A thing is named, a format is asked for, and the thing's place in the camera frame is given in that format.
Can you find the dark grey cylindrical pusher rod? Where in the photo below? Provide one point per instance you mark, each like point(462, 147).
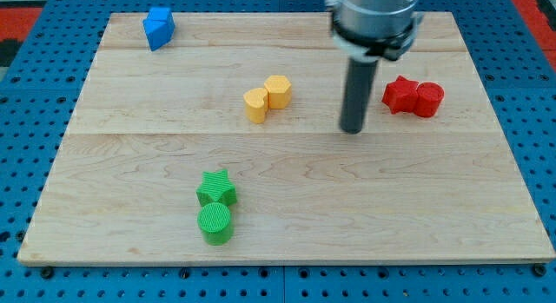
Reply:
point(357, 91)

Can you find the red cylinder block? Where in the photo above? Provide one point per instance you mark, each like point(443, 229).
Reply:
point(430, 96)

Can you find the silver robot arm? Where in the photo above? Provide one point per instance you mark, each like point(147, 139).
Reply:
point(368, 31)

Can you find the red star block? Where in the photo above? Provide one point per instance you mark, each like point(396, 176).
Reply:
point(401, 95)

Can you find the yellow hexagon block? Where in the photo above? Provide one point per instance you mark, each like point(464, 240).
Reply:
point(279, 90)

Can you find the yellow heart block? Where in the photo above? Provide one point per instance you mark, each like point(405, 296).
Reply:
point(256, 105)

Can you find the wooden board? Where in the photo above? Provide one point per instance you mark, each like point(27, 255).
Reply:
point(406, 190)

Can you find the green star block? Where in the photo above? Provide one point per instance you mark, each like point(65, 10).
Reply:
point(216, 187)

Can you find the green cylinder block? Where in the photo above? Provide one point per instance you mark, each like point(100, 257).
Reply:
point(215, 222)

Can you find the blue pentagon block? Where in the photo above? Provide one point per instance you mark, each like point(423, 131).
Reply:
point(158, 33)

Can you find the blue cube block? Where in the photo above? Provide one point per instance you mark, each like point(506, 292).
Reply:
point(161, 15)

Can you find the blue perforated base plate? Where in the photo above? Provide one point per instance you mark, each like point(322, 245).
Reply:
point(39, 92)

